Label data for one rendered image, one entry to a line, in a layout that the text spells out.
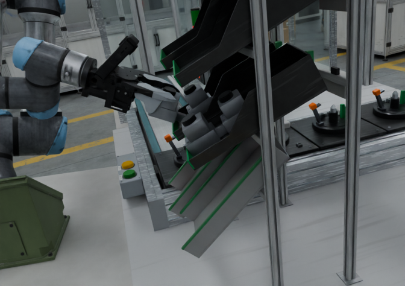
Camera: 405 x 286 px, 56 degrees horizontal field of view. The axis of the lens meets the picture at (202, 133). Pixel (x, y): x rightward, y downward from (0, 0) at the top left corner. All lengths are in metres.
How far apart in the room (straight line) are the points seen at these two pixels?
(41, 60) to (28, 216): 0.42
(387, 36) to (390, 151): 4.88
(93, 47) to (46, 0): 5.20
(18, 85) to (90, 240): 0.49
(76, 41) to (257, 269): 5.68
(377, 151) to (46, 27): 1.07
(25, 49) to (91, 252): 0.56
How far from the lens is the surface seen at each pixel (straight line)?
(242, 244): 1.05
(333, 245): 1.05
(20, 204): 1.09
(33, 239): 1.15
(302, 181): 1.23
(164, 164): 1.25
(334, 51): 2.33
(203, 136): 0.74
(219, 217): 0.77
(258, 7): 0.62
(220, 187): 0.88
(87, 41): 6.39
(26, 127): 1.20
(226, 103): 0.72
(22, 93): 0.97
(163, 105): 0.87
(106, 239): 1.17
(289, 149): 1.26
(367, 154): 1.32
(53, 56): 0.90
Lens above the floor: 1.52
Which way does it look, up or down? 23 degrees down
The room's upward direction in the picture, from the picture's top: 8 degrees counter-clockwise
